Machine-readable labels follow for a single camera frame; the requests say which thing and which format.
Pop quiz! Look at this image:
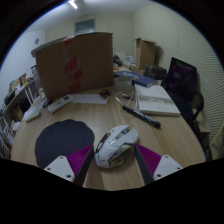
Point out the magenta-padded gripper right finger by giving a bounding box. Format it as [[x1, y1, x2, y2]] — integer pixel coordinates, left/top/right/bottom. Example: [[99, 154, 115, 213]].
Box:
[[133, 143, 184, 186]]

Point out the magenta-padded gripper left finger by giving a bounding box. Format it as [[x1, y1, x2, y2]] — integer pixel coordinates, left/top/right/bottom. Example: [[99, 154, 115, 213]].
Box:
[[43, 143, 96, 187]]

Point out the white computer mouse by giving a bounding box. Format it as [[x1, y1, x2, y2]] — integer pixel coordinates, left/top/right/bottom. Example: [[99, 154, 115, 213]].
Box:
[[94, 124, 140, 169]]

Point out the dark round mouse pad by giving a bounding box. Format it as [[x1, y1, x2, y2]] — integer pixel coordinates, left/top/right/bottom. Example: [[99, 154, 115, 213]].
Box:
[[34, 119, 96, 170]]

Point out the black marker pen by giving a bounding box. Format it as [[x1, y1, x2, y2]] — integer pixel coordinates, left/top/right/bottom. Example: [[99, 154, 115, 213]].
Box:
[[121, 105, 162, 129]]

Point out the small white flat device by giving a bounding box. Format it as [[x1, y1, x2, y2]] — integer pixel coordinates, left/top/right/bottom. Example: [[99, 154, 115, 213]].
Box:
[[24, 110, 42, 123]]

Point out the white remote control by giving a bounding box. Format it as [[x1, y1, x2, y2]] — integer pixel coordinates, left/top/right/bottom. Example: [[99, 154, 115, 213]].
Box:
[[47, 94, 74, 114]]

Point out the white paper sheet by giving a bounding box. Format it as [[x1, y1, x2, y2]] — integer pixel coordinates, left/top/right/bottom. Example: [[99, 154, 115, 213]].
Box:
[[21, 99, 48, 120], [69, 93, 109, 105]]

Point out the white book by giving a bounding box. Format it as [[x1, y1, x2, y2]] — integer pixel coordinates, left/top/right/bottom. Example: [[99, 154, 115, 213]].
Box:
[[133, 83, 181, 117]]

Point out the cluttered shelf unit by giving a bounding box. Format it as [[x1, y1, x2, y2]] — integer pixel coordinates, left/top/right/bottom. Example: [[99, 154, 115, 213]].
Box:
[[0, 66, 43, 159]]

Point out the small black clip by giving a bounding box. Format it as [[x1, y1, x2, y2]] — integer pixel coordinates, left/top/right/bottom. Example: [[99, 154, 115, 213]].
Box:
[[99, 89, 112, 99]]

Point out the black office chair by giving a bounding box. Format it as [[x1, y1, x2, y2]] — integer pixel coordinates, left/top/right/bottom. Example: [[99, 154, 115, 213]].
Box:
[[165, 57, 205, 134]]

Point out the blue book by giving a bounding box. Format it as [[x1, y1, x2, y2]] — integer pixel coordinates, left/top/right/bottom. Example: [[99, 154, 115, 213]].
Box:
[[113, 69, 158, 89]]

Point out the clear plastic container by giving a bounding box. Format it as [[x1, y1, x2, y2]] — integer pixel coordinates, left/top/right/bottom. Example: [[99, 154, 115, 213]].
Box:
[[114, 77, 134, 93]]

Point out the dark suitcase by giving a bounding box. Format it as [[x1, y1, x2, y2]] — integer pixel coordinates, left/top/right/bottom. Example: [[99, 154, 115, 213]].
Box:
[[144, 64, 168, 81]]

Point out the large brown cardboard box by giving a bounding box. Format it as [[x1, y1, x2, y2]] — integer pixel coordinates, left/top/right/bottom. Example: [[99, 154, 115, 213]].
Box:
[[35, 31, 115, 101]]

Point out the tall open cardboard box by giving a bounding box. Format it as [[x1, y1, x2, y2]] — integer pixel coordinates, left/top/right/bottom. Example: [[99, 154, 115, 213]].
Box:
[[134, 37, 157, 71]]

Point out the stack of flat sheets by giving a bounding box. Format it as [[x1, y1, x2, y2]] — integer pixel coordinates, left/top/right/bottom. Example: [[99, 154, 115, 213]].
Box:
[[30, 35, 73, 58]]

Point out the glass door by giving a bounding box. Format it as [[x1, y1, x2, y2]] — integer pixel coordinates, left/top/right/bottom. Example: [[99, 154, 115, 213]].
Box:
[[74, 18, 97, 36]]

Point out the ceiling light tube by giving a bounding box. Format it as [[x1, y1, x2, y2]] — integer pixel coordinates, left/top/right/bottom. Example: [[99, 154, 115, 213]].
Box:
[[68, 0, 79, 10]]

